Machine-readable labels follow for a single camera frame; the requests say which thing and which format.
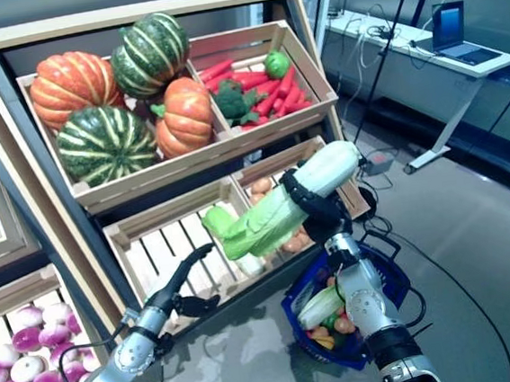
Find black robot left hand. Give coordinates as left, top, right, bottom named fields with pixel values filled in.
left=136, top=242, right=222, bottom=323

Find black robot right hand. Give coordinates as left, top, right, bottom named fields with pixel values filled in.
left=277, top=162, right=355, bottom=249

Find blue plastic shopping basket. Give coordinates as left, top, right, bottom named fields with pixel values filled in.
left=274, top=226, right=420, bottom=378

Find grey box with red top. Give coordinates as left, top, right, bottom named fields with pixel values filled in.
left=362, top=150, right=395, bottom=177

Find red carrot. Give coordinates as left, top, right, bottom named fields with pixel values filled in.
left=203, top=69, right=236, bottom=93
left=280, top=98, right=314, bottom=117
left=252, top=89, right=283, bottom=118
left=274, top=64, right=300, bottom=101
left=197, top=58, right=237, bottom=84
left=232, top=67, right=271, bottom=90

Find yellow bell pepper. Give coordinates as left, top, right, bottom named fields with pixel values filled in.
left=313, top=334, right=337, bottom=351

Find wide wooden produce crate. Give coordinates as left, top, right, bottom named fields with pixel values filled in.
left=14, top=44, right=239, bottom=223

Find wooden vegetable display rack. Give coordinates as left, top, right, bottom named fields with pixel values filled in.
left=0, top=29, right=121, bottom=382
left=0, top=0, right=384, bottom=356

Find dark green broccoli head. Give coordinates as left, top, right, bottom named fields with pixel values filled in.
left=211, top=76, right=272, bottom=129

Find light green round vegetable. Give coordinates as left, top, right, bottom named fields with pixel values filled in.
left=263, top=49, right=293, bottom=82

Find green striped pumpkin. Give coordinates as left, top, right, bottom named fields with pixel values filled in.
left=105, top=10, right=196, bottom=104
left=52, top=101, right=161, bottom=191

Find small orange pumpkin green stem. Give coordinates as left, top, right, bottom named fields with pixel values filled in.
left=148, top=74, right=219, bottom=161

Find black tripod pole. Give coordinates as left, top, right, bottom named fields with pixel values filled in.
left=338, top=0, right=434, bottom=147

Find white standing desk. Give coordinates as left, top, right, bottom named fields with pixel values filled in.
left=321, top=0, right=510, bottom=182

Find open grey laptop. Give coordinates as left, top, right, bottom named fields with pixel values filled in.
left=427, top=0, right=504, bottom=71

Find large orange striped pumpkin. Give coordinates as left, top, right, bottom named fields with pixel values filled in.
left=25, top=46, right=128, bottom=135

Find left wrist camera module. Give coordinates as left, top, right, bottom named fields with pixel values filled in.
left=150, top=332, right=176, bottom=359

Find black coiled floor cables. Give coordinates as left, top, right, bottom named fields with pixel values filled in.
left=355, top=182, right=400, bottom=235

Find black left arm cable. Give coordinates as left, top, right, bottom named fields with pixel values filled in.
left=54, top=315, right=168, bottom=382

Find long black floor cable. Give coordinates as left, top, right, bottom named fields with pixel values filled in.
left=392, top=220, right=510, bottom=382

